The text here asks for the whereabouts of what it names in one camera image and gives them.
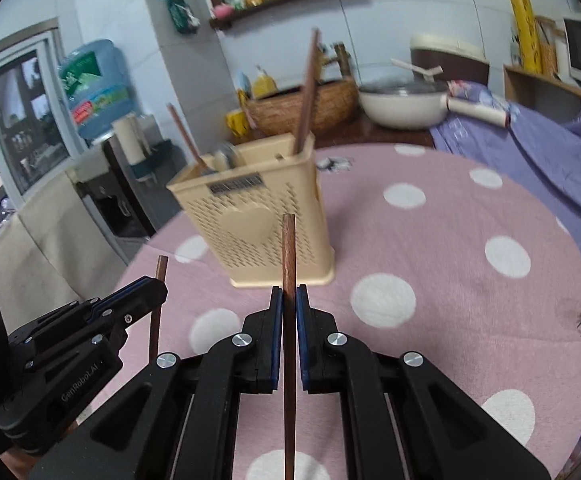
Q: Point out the woven basin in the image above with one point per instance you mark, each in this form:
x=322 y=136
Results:
x=330 y=105

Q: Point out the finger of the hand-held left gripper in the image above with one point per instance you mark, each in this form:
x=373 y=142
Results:
x=135 y=297
x=70 y=327

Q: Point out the water dispenser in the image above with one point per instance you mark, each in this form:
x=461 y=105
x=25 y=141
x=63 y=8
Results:
x=125 y=205

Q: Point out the green hanging packet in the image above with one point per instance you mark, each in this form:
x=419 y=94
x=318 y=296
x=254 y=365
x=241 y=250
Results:
x=183 y=15

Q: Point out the beige cloth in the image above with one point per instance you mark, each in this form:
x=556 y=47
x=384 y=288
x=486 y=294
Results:
x=45 y=250

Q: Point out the purple floral cloth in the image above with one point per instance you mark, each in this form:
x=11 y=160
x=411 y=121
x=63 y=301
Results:
x=535 y=145

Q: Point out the pink sponge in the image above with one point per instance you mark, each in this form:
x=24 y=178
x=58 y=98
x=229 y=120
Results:
x=223 y=11

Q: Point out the white pan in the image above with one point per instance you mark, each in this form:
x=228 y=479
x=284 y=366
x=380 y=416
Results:
x=400 y=110

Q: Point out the blue water jug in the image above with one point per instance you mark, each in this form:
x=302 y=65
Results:
x=95 y=90

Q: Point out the brown and white rice cooker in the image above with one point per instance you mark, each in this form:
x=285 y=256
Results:
x=455 y=55

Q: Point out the wooden cabinet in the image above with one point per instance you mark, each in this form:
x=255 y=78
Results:
x=535 y=90

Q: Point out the brown wooden chopstick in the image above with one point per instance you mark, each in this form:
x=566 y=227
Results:
x=306 y=100
x=162 y=267
x=288 y=260
x=185 y=135

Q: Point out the bamboo faucet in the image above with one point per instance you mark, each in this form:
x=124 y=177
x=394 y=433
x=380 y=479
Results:
x=341 y=62

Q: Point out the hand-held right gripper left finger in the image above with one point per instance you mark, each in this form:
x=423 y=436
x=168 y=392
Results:
x=275 y=350

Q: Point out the glass door cabinet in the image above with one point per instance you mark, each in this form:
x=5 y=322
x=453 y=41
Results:
x=20 y=125

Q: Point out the yellow box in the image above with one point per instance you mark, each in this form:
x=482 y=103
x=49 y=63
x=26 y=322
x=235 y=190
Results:
x=238 y=125

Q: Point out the yellow roll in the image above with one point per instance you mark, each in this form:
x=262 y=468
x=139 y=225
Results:
x=524 y=30

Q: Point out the white rice paddle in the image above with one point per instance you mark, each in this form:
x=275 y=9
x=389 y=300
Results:
x=415 y=67

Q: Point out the beige plastic utensil holder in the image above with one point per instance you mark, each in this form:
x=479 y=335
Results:
x=250 y=245

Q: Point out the metal spoon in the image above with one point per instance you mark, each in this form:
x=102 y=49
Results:
x=228 y=157

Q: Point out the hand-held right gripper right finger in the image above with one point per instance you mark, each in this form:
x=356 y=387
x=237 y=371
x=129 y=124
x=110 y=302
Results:
x=303 y=350

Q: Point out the yellow bottle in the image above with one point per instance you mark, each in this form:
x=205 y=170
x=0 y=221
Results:
x=264 y=85

